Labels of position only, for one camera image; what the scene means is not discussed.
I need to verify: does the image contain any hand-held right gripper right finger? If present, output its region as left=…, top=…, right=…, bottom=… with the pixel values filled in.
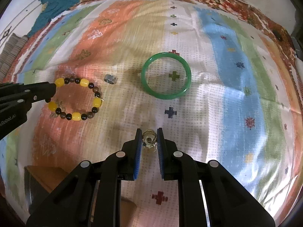
left=156, top=128, right=275, bottom=227

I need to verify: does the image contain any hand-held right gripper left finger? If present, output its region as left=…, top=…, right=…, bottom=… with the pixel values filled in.
left=26, top=128, right=143, bottom=227

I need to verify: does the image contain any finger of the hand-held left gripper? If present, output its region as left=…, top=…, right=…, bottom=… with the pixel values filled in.
left=15, top=96, right=52, bottom=114
left=13, top=82, right=57, bottom=100

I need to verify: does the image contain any small golden wire ring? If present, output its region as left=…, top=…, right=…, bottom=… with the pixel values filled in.
left=141, top=128, right=158, bottom=152

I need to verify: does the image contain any yellow and dark bead bracelet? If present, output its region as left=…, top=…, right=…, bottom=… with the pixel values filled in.
left=47, top=76, right=104, bottom=121

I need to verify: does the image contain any silver metal tin box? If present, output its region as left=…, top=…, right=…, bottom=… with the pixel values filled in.
left=23, top=165, right=139, bottom=227

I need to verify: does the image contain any grey striped pillow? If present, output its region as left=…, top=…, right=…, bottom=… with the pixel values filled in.
left=0, top=33, right=28, bottom=81

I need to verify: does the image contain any green jade bangle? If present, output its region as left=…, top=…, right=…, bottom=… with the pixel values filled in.
left=141, top=52, right=192, bottom=100

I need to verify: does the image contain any striped colourful cloth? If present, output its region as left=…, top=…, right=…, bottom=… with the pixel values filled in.
left=0, top=0, right=300, bottom=227

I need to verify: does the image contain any teal shirt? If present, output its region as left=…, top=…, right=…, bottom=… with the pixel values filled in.
left=27, top=0, right=86, bottom=38

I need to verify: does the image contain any floral bed sheet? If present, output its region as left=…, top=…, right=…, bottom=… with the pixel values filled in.
left=0, top=0, right=303, bottom=114

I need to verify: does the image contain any small silver ring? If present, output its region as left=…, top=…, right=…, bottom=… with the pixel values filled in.
left=104, top=74, right=118, bottom=85

